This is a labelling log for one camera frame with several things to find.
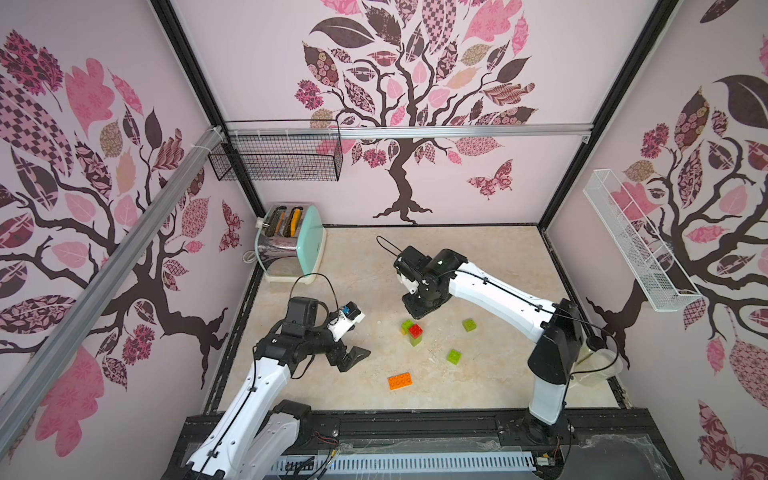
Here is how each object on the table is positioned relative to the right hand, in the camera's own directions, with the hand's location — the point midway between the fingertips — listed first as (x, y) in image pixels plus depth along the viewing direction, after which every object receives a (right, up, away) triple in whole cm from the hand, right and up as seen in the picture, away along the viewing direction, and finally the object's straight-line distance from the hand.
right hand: (419, 313), depth 79 cm
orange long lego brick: (-5, -19, +2) cm, 20 cm away
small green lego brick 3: (+11, -14, +6) cm, 19 cm away
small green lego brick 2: (+17, -6, +12) cm, 22 cm away
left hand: (-17, -8, -3) cm, 19 cm away
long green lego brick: (-3, -5, +8) cm, 10 cm away
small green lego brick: (0, -11, +11) cm, 15 cm away
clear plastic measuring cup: (+46, -13, -3) cm, 48 cm away
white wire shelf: (+60, +11, -5) cm, 61 cm away
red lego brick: (-1, -6, +5) cm, 8 cm away
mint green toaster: (-39, +20, +12) cm, 46 cm away
